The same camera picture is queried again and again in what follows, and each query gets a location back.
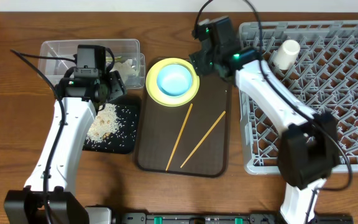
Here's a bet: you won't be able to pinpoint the yellow plate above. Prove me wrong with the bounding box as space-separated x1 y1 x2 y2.
145 58 200 107

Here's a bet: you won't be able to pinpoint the crumpled white tissue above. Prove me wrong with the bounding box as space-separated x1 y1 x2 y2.
112 59 138 79

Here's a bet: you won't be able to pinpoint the grey dishwasher rack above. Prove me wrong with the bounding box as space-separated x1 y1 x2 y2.
239 21 358 172

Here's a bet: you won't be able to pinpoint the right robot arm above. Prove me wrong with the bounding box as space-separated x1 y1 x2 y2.
189 17 353 223

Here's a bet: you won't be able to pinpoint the cooked rice leftovers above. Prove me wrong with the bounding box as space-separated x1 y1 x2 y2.
85 103 138 147

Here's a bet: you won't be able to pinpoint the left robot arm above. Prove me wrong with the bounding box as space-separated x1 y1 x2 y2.
4 45 127 223

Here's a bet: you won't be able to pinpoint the black waste tray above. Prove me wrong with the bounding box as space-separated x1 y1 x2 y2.
82 96 141 155

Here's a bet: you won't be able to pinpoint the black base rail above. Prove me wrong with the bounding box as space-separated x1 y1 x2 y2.
85 205 354 224

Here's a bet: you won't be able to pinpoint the pale green cup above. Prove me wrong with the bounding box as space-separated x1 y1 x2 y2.
272 39 300 70

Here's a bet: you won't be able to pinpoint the light blue bowl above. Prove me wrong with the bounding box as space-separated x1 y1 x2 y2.
157 64 193 96

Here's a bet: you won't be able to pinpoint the brown serving tray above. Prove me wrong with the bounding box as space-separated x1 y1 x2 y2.
134 75 232 178

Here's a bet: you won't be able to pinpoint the wooden chopstick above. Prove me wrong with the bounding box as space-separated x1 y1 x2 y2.
180 111 226 168
165 103 193 171

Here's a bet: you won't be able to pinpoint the clear plastic bin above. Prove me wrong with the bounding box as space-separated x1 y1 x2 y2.
38 39 145 90

